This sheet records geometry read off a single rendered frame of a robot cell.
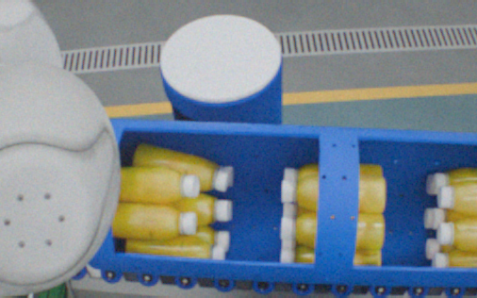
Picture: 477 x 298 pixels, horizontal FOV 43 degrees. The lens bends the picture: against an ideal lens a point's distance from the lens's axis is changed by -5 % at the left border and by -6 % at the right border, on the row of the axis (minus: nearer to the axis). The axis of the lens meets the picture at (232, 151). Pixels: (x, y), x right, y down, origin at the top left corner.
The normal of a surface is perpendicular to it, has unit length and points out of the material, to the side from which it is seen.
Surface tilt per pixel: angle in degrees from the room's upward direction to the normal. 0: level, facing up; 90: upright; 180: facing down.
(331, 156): 4
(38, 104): 35
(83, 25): 0
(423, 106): 0
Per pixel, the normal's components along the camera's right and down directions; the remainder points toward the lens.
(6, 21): 0.10, -0.43
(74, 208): 0.40, 0.21
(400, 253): -0.04, -0.72
